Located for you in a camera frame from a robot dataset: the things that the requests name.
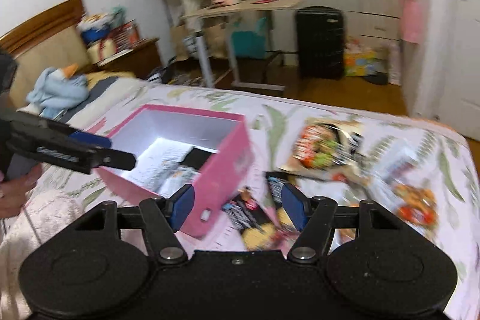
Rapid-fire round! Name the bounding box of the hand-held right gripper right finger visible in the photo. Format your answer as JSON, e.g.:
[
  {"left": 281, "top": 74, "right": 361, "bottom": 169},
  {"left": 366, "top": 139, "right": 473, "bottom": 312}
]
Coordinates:
[{"left": 281, "top": 183, "right": 406, "bottom": 265}]

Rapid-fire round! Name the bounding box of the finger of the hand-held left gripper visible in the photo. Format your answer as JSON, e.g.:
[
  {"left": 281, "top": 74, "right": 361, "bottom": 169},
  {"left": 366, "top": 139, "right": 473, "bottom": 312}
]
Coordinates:
[
  {"left": 7, "top": 139, "right": 136, "bottom": 174},
  {"left": 11, "top": 114, "right": 112, "bottom": 148}
]

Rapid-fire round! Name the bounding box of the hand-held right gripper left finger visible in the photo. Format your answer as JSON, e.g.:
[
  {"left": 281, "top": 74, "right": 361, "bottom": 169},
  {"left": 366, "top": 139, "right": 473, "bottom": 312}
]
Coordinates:
[{"left": 73, "top": 184, "right": 196, "bottom": 265}]

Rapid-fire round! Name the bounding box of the black cracker packet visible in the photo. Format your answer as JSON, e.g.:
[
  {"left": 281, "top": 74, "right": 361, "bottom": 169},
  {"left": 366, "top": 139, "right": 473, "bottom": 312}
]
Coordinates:
[
  {"left": 223, "top": 188, "right": 271, "bottom": 242},
  {"left": 264, "top": 172, "right": 301, "bottom": 252}
]

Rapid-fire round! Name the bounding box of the pink cardboard box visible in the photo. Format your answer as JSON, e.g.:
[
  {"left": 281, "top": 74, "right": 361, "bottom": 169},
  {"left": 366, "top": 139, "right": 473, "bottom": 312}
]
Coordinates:
[{"left": 92, "top": 103, "right": 256, "bottom": 240}]

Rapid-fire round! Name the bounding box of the person's left hand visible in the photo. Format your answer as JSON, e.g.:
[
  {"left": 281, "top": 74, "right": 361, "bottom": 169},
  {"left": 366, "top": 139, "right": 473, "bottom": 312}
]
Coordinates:
[{"left": 0, "top": 164, "right": 43, "bottom": 219}]

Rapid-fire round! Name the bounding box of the dark grey blanket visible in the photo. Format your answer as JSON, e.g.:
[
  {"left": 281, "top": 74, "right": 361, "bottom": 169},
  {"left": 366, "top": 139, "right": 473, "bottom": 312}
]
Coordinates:
[{"left": 56, "top": 74, "right": 126, "bottom": 126}]

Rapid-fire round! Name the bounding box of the wooden padded headboard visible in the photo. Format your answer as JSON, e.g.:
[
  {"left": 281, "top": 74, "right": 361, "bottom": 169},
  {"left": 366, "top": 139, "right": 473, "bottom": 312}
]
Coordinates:
[{"left": 0, "top": 0, "right": 92, "bottom": 107}]

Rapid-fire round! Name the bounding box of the black snack packet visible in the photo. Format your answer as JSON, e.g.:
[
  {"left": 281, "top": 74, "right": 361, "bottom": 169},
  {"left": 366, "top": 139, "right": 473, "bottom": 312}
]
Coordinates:
[{"left": 179, "top": 147, "right": 219, "bottom": 171}]

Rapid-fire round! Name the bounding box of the goose plush in blue cloth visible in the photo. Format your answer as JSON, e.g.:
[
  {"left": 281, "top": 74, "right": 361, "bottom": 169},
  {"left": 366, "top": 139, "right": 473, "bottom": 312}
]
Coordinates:
[{"left": 26, "top": 63, "right": 89, "bottom": 117}]

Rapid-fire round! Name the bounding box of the orange green noodle packet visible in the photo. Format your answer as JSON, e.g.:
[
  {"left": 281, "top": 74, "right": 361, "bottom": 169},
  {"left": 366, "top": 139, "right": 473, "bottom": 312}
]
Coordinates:
[{"left": 279, "top": 118, "right": 370, "bottom": 181}]

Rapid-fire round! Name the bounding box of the cream jar with red ribbon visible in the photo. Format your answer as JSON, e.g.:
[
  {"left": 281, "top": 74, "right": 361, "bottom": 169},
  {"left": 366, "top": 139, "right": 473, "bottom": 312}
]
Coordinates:
[{"left": 86, "top": 39, "right": 118, "bottom": 64}]

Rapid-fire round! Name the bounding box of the wooden nightstand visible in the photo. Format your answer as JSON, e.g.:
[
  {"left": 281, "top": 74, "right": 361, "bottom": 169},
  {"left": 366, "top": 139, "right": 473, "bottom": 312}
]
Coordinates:
[{"left": 95, "top": 38, "right": 163, "bottom": 81}]

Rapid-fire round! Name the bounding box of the blue basket with white filling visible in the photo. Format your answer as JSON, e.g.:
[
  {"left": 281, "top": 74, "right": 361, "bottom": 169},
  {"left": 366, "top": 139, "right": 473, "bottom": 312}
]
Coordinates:
[{"left": 77, "top": 13, "right": 118, "bottom": 44}]

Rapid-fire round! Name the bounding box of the white snack packet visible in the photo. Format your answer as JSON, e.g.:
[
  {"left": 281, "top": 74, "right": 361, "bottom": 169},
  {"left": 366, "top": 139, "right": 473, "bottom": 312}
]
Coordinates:
[{"left": 371, "top": 145, "right": 417, "bottom": 186}]

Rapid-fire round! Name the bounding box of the red gift box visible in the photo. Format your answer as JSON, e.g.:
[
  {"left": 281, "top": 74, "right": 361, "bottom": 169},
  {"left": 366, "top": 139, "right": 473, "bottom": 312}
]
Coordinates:
[{"left": 112, "top": 20, "right": 140, "bottom": 48}]

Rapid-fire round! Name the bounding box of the bed with floral sheet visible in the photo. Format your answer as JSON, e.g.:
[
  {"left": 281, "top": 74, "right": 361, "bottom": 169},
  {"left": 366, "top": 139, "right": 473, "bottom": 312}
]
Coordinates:
[{"left": 0, "top": 74, "right": 480, "bottom": 320}]

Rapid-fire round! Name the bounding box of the orange snack packet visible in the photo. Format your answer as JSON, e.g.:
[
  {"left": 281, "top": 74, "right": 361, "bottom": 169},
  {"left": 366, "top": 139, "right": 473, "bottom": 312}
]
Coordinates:
[{"left": 392, "top": 183, "right": 440, "bottom": 231}]

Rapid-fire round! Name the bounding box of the brown paper bag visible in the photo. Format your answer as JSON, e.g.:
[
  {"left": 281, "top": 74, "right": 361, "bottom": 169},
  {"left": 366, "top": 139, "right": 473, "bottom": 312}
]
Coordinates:
[{"left": 170, "top": 23, "right": 230, "bottom": 61}]

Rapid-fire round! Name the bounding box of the colourful yellow box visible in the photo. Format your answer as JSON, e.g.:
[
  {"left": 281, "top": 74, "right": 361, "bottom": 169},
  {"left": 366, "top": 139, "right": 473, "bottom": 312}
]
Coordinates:
[{"left": 343, "top": 46, "right": 378, "bottom": 77}]

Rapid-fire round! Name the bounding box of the black suitcase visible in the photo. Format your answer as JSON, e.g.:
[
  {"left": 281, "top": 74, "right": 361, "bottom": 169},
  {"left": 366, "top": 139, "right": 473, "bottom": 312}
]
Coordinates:
[{"left": 295, "top": 7, "right": 346, "bottom": 80}]

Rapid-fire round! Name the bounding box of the teal bag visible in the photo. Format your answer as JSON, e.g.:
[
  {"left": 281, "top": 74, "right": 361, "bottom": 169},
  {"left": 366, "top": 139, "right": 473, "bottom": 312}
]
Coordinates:
[{"left": 230, "top": 18, "right": 269, "bottom": 60}]

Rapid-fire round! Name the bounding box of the light wood folding table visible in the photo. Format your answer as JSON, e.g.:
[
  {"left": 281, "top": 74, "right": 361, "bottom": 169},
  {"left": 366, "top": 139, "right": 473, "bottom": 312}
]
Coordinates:
[{"left": 180, "top": 0, "right": 306, "bottom": 91}]

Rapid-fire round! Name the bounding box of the white door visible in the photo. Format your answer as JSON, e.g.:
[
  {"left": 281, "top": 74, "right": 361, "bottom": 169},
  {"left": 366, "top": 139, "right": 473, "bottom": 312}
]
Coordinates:
[{"left": 407, "top": 0, "right": 480, "bottom": 141}]

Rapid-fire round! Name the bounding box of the hanging pink garment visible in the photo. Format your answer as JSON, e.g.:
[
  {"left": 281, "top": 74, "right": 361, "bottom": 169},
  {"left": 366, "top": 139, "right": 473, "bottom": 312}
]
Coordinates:
[{"left": 398, "top": 0, "right": 425, "bottom": 45}]

